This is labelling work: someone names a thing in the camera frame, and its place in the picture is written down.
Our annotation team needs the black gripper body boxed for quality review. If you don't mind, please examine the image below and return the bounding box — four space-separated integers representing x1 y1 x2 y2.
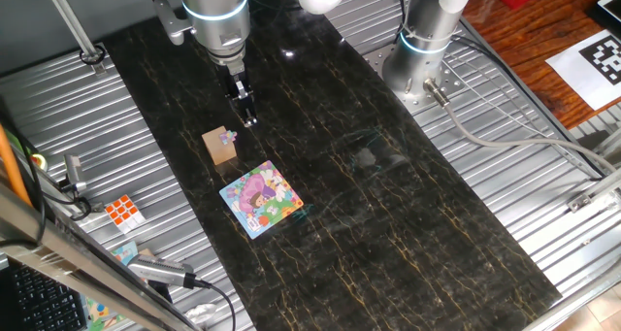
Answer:
216 62 251 102

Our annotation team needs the butterfly girl puzzle board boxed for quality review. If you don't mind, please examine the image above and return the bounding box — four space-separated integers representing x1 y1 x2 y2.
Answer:
218 159 305 241

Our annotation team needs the large wooden cube block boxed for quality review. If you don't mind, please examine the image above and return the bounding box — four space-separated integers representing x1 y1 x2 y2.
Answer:
201 125 238 166

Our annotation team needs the rubiks cube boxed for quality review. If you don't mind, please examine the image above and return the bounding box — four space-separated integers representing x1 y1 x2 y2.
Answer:
104 194 147 235

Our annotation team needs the black clamp tool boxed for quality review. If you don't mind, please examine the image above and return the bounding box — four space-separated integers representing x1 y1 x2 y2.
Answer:
62 154 88 194

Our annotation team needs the black marble mat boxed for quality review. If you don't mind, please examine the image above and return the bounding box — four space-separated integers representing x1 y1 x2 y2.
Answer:
103 0 563 331

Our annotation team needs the colourful picture book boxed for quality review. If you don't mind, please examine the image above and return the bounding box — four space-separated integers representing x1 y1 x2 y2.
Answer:
84 241 142 331

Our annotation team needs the white crumpled plastic bag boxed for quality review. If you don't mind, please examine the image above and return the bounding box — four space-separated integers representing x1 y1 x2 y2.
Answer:
183 302 218 327

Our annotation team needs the orange pole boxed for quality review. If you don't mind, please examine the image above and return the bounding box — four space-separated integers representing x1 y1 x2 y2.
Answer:
0 124 33 209

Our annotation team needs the black keyboard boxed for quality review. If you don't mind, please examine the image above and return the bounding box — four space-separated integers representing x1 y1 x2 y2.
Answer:
9 265 88 331

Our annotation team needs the paper with marker code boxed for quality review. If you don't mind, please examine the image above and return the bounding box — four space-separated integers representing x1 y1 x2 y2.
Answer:
545 28 621 112

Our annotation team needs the grey metal wrist bracket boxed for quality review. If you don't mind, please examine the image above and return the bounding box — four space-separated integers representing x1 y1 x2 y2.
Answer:
153 0 195 46

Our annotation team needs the black ring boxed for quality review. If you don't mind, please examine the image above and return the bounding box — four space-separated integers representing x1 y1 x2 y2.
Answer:
79 43 108 67

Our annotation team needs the aluminium post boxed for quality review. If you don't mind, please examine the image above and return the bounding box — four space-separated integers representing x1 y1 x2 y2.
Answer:
41 0 107 75

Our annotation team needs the silver ribbed camera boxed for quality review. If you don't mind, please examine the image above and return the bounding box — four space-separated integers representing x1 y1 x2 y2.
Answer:
127 253 198 289

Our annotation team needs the black looped camera cable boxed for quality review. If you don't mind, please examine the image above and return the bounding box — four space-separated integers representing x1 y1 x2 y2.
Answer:
57 178 94 221

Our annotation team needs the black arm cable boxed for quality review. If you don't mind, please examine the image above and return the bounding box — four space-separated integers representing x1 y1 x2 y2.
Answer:
395 0 411 36

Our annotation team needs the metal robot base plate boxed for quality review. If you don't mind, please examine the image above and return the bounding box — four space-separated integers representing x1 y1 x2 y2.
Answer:
361 39 467 115

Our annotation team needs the aluminium frame beam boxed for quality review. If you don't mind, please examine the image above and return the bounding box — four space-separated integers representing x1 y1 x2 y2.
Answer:
0 182 200 331

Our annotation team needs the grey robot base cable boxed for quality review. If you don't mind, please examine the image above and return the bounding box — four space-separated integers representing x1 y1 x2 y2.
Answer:
422 78 617 175

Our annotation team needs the black base cable bundle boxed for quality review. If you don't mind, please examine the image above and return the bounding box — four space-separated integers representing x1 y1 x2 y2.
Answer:
453 34 605 180

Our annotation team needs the aluminium corner bracket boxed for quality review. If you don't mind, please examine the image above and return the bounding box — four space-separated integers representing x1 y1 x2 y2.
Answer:
566 168 621 214

